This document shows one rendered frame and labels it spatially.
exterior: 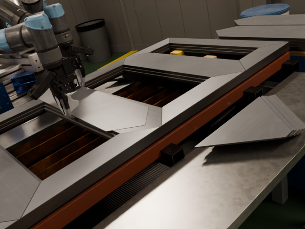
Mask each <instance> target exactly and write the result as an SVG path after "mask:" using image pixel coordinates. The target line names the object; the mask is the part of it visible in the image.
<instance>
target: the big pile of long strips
mask: <svg viewBox="0 0 305 229"><path fill-rule="evenodd" d="M234 22H235V25H236V26H235V27H231V28H226V29H222V30H216V35H215V36H216V37H215V39H220V40H261V41H288V42H290V49H289V50H288V51H304V52H305V14H300V15H257V16H252V17H248V18H243V19H239V20H234Z"/></svg>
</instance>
